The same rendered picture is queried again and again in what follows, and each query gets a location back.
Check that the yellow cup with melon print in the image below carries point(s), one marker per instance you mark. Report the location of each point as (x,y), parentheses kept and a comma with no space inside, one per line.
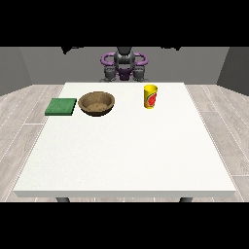
(150,96)

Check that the grey robot trunk purple rings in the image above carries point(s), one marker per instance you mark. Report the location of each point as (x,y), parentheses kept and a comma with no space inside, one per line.
(124,66)

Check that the green square pad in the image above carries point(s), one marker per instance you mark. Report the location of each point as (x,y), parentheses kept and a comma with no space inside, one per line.
(60,106)

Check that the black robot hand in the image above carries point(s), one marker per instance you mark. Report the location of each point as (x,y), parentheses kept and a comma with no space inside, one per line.
(175,48)
(66,49)

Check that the dark table leg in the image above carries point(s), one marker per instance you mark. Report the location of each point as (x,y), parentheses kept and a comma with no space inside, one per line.
(63,199)
(186,199)

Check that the brown wooden bowl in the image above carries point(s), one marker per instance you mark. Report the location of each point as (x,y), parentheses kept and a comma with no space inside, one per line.
(96,103)

